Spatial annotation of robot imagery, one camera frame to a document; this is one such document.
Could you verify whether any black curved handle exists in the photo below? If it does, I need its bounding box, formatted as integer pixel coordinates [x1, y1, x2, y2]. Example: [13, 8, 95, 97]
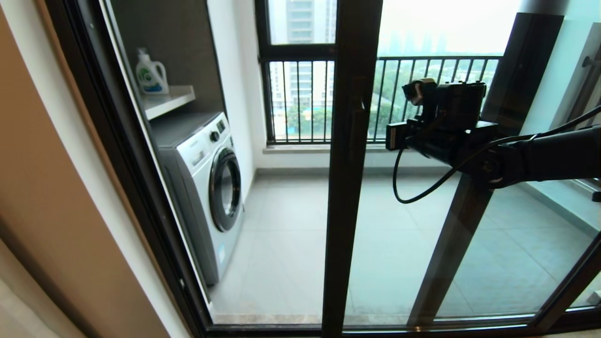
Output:
[350, 96, 372, 158]

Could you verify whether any dark brown sliding glass door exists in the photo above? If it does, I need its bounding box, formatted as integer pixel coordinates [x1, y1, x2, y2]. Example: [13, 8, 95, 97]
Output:
[322, 0, 601, 338]

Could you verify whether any long black balcony railing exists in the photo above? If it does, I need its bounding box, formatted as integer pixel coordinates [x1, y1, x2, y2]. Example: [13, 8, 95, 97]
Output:
[261, 55, 503, 144]

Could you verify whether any long grey stone sill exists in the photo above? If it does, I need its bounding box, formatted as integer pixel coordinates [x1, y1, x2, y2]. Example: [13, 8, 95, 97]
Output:
[263, 142, 390, 154]

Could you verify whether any dark brown fixed glass door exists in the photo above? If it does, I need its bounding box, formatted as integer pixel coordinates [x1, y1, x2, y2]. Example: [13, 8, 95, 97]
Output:
[406, 13, 601, 329]

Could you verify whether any white front-load washing machine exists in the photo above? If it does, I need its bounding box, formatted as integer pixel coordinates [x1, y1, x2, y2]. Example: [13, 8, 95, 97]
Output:
[151, 111, 245, 286]

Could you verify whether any dark brown niche panel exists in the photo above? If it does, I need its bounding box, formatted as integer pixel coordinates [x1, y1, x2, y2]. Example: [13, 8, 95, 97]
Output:
[113, 0, 226, 118]

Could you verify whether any white detergent bottle green label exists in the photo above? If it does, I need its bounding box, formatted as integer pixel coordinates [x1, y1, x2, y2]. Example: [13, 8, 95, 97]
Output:
[135, 47, 170, 95]

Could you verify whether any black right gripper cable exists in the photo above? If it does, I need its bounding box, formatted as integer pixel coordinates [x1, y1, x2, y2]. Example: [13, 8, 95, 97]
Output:
[392, 106, 601, 205]

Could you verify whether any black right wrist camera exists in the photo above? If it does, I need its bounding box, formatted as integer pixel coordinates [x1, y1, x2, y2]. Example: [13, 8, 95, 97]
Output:
[423, 81, 487, 130]

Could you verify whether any black balcony window frame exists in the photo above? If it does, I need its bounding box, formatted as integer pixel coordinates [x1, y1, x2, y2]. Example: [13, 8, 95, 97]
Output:
[255, 0, 341, 143]

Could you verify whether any white wall shelf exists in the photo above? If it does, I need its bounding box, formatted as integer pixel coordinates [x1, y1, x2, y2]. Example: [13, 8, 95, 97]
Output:
[143, 85, 196, 121]

